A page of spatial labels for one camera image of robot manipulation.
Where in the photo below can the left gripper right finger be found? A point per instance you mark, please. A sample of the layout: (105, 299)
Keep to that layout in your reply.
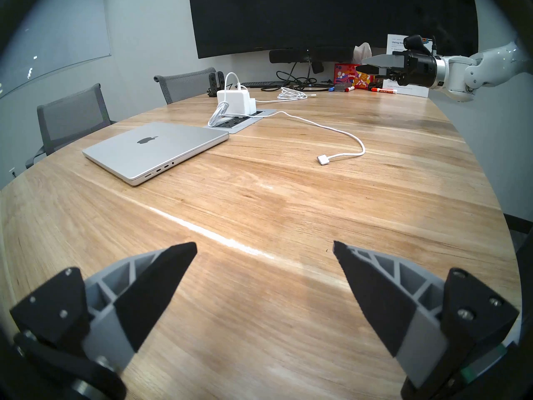
(379, 299)

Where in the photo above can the colourful tissue box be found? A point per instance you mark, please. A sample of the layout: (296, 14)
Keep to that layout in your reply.
(349, 74)

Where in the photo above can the large white power adapter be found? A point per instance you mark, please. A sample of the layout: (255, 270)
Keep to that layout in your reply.
(232, 101)

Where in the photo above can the small white charger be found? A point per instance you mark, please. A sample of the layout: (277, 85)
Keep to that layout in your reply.
(252, 106)

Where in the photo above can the armless grey mesh chair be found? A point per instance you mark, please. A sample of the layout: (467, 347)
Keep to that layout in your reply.
(185, 86)

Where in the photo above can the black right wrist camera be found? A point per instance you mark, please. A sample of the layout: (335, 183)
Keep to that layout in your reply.
(416, 44)

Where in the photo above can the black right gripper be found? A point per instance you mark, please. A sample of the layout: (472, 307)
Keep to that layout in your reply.
(420, 70)

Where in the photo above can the large black TV screen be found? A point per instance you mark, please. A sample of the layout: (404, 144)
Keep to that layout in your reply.
(312, 16)

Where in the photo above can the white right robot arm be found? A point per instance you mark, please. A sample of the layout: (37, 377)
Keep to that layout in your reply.
(479, 70)

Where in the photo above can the grey table outlet panel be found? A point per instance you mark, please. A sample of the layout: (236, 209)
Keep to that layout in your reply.
(245, 123)

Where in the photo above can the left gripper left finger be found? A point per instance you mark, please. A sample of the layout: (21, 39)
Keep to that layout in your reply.
(150, 295)

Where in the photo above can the black controller charging dock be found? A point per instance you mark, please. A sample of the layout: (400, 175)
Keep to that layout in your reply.
(215, 82)

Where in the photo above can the black keyboard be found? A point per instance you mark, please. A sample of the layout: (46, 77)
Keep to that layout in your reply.
(260, 84)

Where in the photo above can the white printed paper sign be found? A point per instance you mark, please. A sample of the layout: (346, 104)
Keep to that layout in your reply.
(412, 91)

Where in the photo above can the grey mesh chair with armrests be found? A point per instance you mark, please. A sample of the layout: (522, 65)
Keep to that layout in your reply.
(70, 116)

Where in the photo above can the silver MacBook laptop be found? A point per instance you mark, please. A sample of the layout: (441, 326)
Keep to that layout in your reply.
(150, 151)

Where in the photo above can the grey whiteboard eraser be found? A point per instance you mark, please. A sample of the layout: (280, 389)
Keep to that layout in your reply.
(343, 86)

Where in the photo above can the clean glass whiteboard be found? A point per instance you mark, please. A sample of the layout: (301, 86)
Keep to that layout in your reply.
(54, 32)

